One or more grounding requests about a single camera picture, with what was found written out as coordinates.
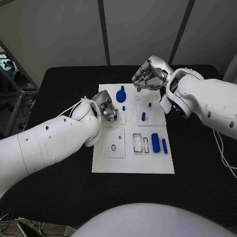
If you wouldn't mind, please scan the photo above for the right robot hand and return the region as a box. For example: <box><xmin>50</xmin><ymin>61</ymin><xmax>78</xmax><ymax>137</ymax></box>
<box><xmin>130</xmin><ymin>54</ymin><xmax>175</xmax><ymax>93</ymax></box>

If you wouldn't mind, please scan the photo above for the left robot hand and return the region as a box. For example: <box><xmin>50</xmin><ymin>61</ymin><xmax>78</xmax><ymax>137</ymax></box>
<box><xmin>91</xmin><ymin>89</ymin><xmax>120</xmax><ymax>123</ymax></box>

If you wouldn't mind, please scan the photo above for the white task board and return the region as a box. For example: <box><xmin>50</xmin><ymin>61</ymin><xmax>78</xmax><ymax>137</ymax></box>
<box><xmin>88</xmin><ymin>81</ymin><xmax>175</xmax><ymax>177</ymax></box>

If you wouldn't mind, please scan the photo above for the blue gear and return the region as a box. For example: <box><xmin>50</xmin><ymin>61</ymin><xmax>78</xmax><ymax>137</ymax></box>
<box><xmin>115</xmin><ymin>90</ymin><xmax>127</xmax><ymax>103</ymax></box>

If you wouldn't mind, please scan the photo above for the large blue cylinder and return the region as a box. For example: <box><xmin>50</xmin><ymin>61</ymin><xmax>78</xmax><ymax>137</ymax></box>
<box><xmin>151</xmin><ymin>132</ymin><xmax>161</xmax><ymax>154</ymax></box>

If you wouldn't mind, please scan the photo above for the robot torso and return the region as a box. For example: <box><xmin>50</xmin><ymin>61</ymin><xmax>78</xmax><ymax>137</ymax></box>
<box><xmin>63</xmin><ymin>199</ymin><xmax>237</xmax><ymax>237</ymax></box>

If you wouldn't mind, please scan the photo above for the white cable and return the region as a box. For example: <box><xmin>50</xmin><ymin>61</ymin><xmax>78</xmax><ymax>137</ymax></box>
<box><xmin>216</xmin><ymin>130</ymin><xmax>237</xmax><ymax>184</ymax></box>
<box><xmin>213</xmin><ymin>128</ymin><xmax>237</xmax><ymax>172</ymax></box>
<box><xmin>68</xmin><ymin>100</ymin><xmax>86</xmax><ymax>119</ymax></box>
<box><xmin>55</xmin><ymin>97</ymin><xmax>88</xmax><ymax>117</ymax></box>

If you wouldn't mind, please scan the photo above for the metal frame rack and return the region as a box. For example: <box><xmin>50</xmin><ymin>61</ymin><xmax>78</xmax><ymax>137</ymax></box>
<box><xmin>0</xmin><ymin>54</ymin><xmax>40</xmax><ymax>137</ymax></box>

